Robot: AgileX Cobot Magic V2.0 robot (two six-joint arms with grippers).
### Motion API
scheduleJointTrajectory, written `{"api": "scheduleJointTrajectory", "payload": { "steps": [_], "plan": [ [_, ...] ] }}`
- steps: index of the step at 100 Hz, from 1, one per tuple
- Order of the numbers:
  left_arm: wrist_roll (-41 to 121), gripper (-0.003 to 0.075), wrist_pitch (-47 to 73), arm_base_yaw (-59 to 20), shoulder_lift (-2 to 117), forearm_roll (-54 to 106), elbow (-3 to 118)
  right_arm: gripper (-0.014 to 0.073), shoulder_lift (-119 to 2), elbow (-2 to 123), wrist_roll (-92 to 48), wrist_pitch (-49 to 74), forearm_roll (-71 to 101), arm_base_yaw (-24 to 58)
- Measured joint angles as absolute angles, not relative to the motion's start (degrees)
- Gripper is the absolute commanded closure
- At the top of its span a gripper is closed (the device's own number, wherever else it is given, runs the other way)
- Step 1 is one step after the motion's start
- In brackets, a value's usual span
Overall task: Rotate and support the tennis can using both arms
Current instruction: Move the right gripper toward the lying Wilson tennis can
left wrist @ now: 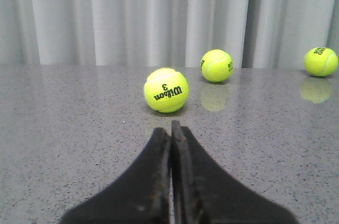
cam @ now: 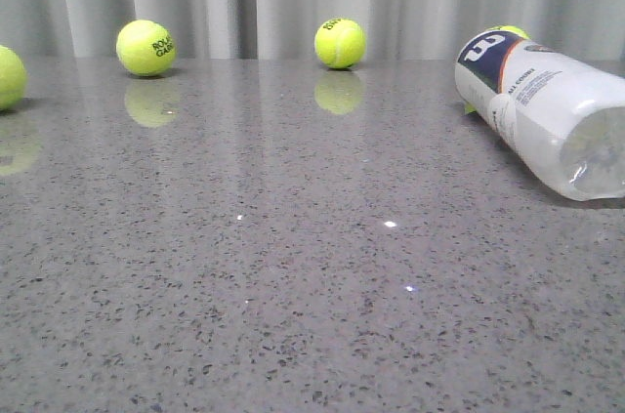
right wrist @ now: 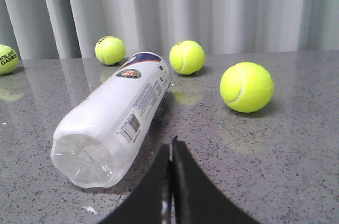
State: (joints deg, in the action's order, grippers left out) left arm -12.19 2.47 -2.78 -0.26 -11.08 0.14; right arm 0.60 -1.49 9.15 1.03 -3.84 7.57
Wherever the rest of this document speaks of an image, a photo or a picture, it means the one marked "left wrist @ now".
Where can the yellow Wilson 3 tennis ball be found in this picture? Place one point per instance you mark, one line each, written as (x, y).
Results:
(166, 90)

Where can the yellow centre tennis ball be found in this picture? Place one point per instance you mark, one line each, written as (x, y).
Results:
(321, 61)

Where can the white pleated curtain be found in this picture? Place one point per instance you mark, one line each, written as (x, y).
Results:
(257, 33)

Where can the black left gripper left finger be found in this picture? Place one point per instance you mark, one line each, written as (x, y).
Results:
(139, 195)

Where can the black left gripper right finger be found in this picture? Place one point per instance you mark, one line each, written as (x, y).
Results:
(205, 193)

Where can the yellow Roland Garros tennis ball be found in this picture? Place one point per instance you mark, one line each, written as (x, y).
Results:
(216, 66)

